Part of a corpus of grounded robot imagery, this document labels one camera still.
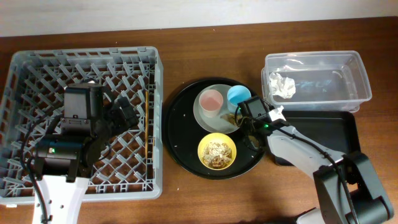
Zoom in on blue cup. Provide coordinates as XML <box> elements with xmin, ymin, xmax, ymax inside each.
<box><xmin>227</xmin><ymin>85</ymin><xmax>252</xmax><ymax>113</ymax></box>

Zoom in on white napkin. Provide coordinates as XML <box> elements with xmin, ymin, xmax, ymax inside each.
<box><xmin>269</xmin><ymin>72</ymin><xmax>296</xmax><ymax>99</ymax></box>

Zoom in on gold snack wrapper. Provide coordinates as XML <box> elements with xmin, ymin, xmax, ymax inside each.
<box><xmin>220</xmin><ymin>113</ymin><xmax>242</xmax><ymax>126</ymax></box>

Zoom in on yellow bowl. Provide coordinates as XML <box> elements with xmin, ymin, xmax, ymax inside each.
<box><xmin>198</xmin><ymin>133</ymin><xmax>237</xmax><ymax>170</ymax></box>

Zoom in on food scraps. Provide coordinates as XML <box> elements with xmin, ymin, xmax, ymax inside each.
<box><xmin>202</xmin><ymin>142</ymin><xmax>232</xmax><ymax>169</ymax></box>

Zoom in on grey plate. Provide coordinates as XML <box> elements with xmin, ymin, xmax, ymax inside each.
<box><xmin>193</xmin><ymin>84</ymin><xmax>238</xmax><ymax>134</ymax></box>

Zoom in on pink cup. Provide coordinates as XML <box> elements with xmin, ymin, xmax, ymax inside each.
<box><xmin>199</xmin><ymin>90</ymin><xmax>223</xmax><ymax>118</ymax></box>

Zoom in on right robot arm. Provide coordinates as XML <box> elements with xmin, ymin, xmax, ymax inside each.
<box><xmin>236</xmin><ymin>96</ymin><xmax>394</xmax><ymax>224</ymax></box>

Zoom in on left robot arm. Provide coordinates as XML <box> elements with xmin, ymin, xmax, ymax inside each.
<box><xmin>21</xmin><ymin>83</ymin><xmax>139</xmax><ymax>223</ymax></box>

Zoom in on clear plastic bin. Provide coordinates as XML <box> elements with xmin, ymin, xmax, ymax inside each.
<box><xmin>261</xmin><ymin>50</ymin><xmax>373</xmax><ymax>113</ymax></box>

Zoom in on round black tray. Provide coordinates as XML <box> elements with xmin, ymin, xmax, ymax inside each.
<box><xmin>162</xmin><ymin>78</ymin><xmax>266</xmax><ymax>180</ymax></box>

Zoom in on grey dishwasher rack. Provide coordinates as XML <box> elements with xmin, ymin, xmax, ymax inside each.
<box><xmin>1</xmin><ymin>47</ymin><xmax>164</xmax><ymax>205</ymax></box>

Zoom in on wooden chopstick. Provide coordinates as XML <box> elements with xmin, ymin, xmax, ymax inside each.
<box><xmin>145</xmin><ymin>90</ymin><xmax>149</xmax><ymax>159</ymax></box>

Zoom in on black rectangular tray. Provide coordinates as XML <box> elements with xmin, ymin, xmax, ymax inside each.
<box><xmin>270</xmin><ymin>110</ymin><xmax>363</xmax><ymax>167</ymax></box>

